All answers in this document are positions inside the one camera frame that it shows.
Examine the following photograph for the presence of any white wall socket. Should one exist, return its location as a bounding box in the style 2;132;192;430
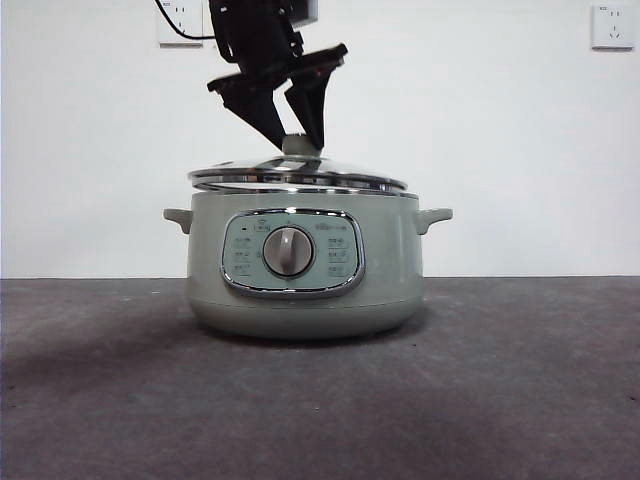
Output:
591;3;631;51
158;0;205;49

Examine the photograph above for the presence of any pale green electric pot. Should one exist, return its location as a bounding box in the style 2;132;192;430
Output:
162;185;455;342

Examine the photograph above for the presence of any pale grey camera box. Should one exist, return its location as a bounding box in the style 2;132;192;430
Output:
291;0;320;26

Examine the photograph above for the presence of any glass lid with green knob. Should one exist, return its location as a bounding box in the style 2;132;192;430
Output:
187;133;409;195

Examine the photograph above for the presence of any black cable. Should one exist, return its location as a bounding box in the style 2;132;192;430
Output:
153;0;217;40

